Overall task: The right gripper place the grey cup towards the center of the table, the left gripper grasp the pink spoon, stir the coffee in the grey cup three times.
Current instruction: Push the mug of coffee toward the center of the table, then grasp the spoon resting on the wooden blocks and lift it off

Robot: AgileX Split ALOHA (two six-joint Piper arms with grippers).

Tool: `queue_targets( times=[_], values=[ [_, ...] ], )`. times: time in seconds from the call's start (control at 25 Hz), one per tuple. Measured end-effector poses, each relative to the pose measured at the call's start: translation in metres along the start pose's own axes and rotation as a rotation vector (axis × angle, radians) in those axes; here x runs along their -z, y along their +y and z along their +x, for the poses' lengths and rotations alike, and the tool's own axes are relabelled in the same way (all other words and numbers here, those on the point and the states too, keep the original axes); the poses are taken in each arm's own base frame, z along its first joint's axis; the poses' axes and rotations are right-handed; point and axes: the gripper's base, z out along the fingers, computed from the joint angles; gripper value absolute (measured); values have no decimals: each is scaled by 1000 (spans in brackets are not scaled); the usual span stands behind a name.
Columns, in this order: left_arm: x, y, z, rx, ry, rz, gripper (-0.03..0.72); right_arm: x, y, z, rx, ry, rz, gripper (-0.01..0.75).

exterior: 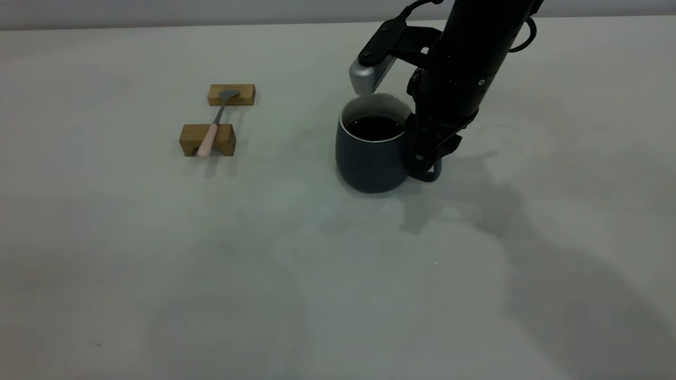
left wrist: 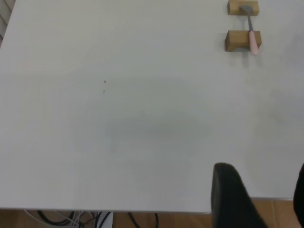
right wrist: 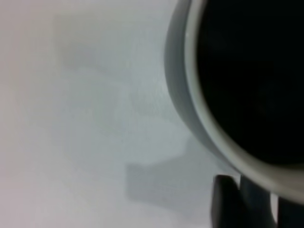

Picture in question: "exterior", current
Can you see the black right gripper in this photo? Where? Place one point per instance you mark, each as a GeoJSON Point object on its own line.
{"type": "Point", "coordinates": [449, 103]}

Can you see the grey ceramic mug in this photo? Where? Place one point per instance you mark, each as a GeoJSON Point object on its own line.
{"type": "Point", "coordinates": [369, 163]}

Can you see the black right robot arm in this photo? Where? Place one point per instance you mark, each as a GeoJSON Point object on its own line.
{"type": "Point", "coordinates": [480, 37]}

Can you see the dark coffee liquid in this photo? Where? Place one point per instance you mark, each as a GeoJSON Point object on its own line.
{"type": "Point", "coordinates": [372, 128]}

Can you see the flat wooden block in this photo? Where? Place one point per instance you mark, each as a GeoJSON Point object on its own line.
{"type": "Point", "coordinates": [243, 95]}

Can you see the arched wooden block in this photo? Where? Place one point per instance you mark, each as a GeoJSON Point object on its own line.
{"type": "Point", "coordinates": [193, 138]}

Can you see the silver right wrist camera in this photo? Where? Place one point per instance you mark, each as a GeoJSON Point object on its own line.
{"type": "Point", "coordinates": [369, 71]}

